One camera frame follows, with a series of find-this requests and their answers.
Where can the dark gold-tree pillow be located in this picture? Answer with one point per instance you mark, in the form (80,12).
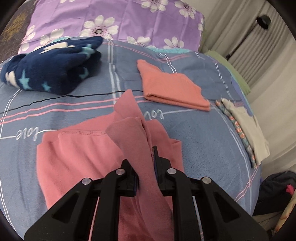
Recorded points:
(15,30)

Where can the pink long-sleeve shirt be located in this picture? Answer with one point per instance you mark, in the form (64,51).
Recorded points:
(95,147)

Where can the navy star fleece garment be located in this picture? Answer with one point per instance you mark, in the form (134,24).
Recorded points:
(56,68)

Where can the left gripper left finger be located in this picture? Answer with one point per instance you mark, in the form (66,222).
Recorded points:
(89,211)

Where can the beige curtain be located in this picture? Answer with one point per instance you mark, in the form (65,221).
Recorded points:
(227,24)

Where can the folded white floral cloth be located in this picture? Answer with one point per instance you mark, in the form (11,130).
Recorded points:
(248,130)

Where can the black floor lamp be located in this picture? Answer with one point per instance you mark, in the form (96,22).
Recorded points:
(262,21)

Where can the dark clothes pile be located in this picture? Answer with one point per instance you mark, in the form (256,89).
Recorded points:
(275,193)

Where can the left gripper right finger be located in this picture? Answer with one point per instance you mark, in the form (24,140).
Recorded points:
(202,210)

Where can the green blanket edge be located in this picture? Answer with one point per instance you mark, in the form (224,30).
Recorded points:
(240,80)

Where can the folded salmon cloth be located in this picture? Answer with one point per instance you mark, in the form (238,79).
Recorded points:
(170,88)

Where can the purple floral pillow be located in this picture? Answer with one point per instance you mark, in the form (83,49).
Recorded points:
(154,24)

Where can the blue striped bed sheet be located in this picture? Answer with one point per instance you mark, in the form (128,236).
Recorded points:
(210,144)

